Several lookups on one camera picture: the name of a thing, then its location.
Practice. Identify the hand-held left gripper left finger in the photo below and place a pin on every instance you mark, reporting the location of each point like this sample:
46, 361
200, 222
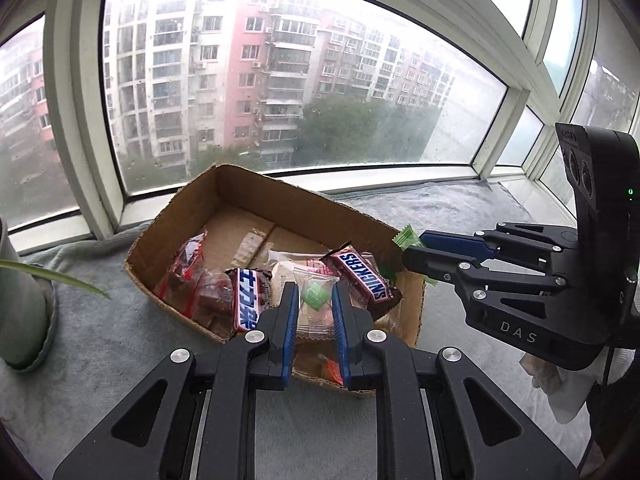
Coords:
290, 340

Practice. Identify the apartment buildings outside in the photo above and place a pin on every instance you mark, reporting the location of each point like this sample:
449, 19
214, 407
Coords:
225, 85

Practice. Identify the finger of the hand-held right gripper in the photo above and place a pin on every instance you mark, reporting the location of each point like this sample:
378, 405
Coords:
435, 267
452, 242

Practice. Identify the brown chocolate bar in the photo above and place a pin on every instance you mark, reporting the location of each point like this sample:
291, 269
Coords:
360, 272

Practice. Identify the light green candy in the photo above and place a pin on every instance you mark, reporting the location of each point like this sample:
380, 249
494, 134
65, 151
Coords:
407, 239

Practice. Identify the person's right hand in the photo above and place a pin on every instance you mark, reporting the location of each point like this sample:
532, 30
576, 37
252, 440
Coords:
562, 390

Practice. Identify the cardboard box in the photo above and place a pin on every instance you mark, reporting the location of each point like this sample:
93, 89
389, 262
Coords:
235, 195

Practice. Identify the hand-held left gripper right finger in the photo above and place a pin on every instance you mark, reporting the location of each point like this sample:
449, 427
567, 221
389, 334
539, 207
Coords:
342, 340

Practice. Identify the bread packet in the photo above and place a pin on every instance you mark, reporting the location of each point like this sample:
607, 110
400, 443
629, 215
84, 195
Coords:
282, 270

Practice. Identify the spider plant in green pot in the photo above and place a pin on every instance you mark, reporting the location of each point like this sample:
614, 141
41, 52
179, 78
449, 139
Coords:
20, 310

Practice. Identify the clear packet with green sweet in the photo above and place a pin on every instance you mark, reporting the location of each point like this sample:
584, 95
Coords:
315, 296

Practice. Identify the white window frame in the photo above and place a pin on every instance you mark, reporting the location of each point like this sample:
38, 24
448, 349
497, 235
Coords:
75, 110

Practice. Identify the green pot saucer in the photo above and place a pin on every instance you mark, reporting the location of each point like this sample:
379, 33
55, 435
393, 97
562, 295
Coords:
48, 342

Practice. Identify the blue label chocolate bar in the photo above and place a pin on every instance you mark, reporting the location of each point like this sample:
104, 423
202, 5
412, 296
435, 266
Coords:
247, 300

